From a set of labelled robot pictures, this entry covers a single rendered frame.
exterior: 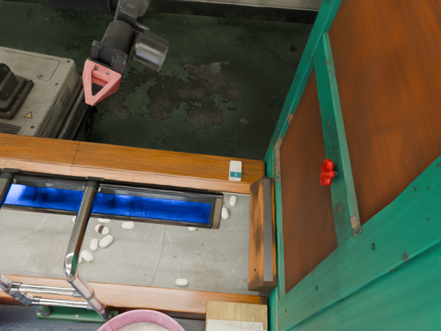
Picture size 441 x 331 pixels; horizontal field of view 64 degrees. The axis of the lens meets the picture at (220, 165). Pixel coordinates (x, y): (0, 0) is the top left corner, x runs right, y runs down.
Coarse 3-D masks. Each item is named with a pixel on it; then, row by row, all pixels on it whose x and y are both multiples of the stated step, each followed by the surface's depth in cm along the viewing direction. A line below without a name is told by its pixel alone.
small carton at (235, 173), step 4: (232, 164) 109; (236, 164) 109; (240, 164) 110; (232, 168) 108; (236, 168) 109; (240, 168) 109; (232, 172) 108; (236, 172) 108; (240, 172) 108; (232, 176) 107; (236, 176) 107; (240, 176) 107; (232, 180) 108; (236, 180) 108
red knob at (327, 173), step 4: (324, 160) 56; (328, 160) 55; (324, 164) 56; (328, 164) 54; (332, 164) 54; (324, 168) 55; (328, 168) 54; (332, 168) 54; (324, 172) 55; (328, 172) 54; (332, 172) 54; (336, 172) 55; (320, 176) 57; (324, 176) 55; (328, 176) 54; (332, 176) 54; (324, 180) 55; (328, 180) 54; (324, 184) 56; (328, 184) 54
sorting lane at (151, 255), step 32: (224, 192) 109; (0, 224) 96; (32, 224) 97; (64, 224) 98; (96, 224) 99; (160, 224) 101; (224, 224) 103; (0, 256) 92; (32, 256) 93; (96, 256) 94; (128, 256) 95; (160, 256) 96; (192, 256) 97; (224, 256) 98; (192, 288) 93; (224, 288) 94
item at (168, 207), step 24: (0, 168) 69; (24, 192) 65; (48, 192) 65; (72, 192) 65; (120, 192) 65; (144, 192) 65; (168, 192) 65; (192, 192) 66; (216, 192) 67; (96, 216) 68; (120, 216) 67; (144, 216) 68; (168, 216) 68; (192, 216) 68; (216, 216) 68
